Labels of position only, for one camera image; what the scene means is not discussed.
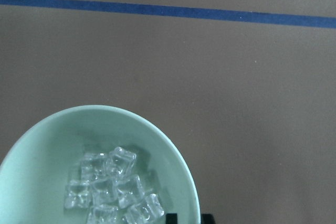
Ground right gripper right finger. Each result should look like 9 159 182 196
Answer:
201 213 216 224

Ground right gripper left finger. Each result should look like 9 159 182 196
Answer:
165 213 178 224

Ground light green bowl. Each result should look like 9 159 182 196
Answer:
1 105 201 223

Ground ice cubes in bowl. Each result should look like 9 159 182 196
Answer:
64 146 165 223

